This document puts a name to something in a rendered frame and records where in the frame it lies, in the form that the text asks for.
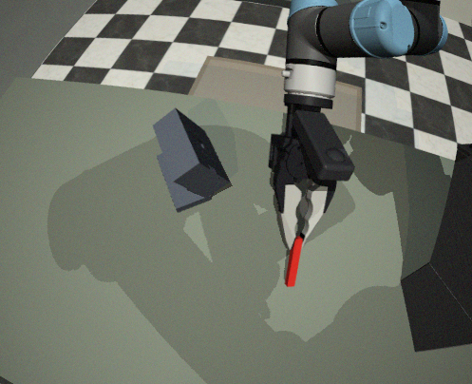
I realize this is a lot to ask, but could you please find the red rectangular bar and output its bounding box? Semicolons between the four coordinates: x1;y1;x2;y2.
285;236;303;287

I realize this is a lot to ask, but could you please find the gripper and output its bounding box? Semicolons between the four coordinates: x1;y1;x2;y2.
268;94;337;250

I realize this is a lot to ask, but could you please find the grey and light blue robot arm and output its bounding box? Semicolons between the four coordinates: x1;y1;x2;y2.
281;0;448;181

